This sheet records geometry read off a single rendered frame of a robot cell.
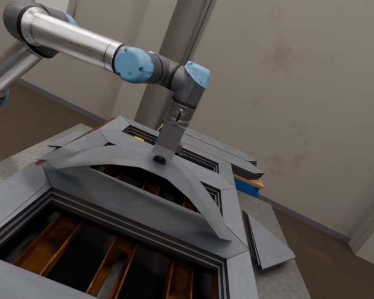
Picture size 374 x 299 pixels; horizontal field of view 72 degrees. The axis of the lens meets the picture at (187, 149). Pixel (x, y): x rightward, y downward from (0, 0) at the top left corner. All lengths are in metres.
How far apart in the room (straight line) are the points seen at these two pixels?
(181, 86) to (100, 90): 3.14
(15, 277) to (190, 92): 0.55
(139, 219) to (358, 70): 3.15
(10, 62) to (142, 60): 0.57
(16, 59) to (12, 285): 0.70
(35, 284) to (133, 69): 0.47
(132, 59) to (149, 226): 0.48
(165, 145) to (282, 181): 3.00
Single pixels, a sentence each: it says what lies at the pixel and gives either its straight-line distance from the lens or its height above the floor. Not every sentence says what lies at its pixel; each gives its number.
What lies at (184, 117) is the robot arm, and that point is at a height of 1.20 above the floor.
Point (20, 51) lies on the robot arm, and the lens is 1.03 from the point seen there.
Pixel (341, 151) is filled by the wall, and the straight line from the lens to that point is 3.67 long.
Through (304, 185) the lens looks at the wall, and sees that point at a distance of 3.72.
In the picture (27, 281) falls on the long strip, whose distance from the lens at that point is 0.62.
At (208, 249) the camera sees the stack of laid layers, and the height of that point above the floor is 0.86.
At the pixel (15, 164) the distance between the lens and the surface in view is 1.27.
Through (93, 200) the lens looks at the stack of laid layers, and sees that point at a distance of 0.83.
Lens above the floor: 1.36
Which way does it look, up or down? 19 degrees down
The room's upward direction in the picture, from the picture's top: 25 degrees clockwise
